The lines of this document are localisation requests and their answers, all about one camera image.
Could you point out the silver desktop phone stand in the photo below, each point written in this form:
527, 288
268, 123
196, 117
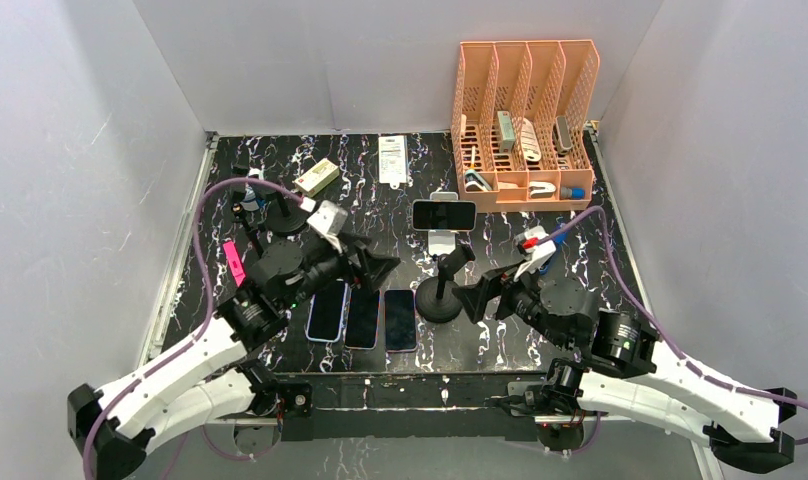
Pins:
441, 242

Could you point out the pink marker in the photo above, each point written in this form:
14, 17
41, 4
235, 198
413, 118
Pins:
234, 262

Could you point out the purple phone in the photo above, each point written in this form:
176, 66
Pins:
400, 321

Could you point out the light blue phone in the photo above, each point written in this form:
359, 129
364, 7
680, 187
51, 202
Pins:
327, 313

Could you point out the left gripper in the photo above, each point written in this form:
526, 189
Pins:
374, 269

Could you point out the blue white tape roll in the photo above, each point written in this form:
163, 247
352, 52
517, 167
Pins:
254, 199

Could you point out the beige small box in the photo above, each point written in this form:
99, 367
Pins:
317, 177

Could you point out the white phone on silver stand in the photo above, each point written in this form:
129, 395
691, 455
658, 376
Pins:
454, 215

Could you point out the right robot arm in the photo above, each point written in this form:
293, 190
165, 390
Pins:
619, 364

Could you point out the white-edged black smartphone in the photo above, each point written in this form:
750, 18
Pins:
362, 320

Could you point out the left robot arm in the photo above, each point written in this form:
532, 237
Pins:
210, 374

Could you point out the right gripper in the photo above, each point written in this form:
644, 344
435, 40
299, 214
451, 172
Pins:
491, 285

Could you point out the white labelled package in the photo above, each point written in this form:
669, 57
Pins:
393, 163

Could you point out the black base frame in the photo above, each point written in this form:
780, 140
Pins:
416, 405

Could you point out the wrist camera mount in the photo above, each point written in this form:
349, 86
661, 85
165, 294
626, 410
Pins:
326, 219
535, 249

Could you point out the black round-base phone stand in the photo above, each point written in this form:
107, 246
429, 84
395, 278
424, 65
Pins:
282, 217

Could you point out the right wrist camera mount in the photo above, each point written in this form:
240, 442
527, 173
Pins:
535, 249

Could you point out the orange file organizer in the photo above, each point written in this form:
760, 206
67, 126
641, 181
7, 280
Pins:
518, 122

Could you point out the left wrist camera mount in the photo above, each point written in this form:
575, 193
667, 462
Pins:
326, 219

